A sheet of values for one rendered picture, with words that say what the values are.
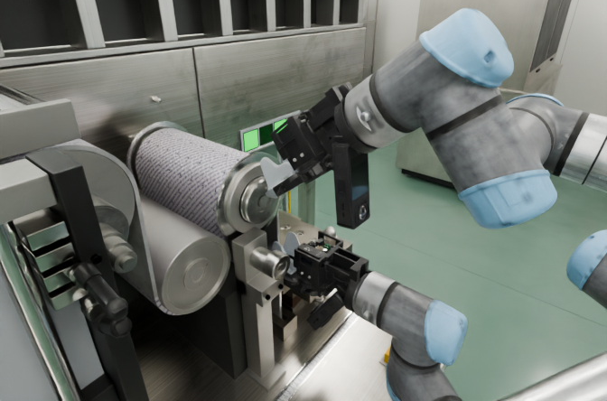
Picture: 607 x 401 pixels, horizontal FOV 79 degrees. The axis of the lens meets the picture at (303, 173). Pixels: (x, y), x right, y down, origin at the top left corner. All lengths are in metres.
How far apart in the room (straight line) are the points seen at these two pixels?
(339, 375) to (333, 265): 0.24
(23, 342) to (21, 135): 0.16
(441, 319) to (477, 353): 1.57
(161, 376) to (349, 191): 0.54
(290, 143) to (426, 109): 0.19
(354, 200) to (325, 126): 0.10
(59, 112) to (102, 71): 0.41
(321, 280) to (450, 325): 0.20
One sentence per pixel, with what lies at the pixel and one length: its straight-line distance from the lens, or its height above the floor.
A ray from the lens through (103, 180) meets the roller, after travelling 0.45.
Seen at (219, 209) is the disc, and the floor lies 1.26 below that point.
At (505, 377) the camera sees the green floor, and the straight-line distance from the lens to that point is 2.09.
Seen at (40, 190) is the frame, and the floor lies 1.43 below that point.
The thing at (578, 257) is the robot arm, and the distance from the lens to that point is 0.81.
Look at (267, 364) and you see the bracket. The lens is 0.76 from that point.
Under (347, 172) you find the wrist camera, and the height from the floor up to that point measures 1.35.
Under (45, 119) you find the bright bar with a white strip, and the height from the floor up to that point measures 1.45.
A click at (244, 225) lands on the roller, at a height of 1.22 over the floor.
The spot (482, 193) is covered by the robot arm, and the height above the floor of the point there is 1.38.
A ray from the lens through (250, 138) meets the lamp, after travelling 1.02.
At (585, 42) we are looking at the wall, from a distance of 4.87.
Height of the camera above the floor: 1.54
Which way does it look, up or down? 26 degrees down
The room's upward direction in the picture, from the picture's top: straight up
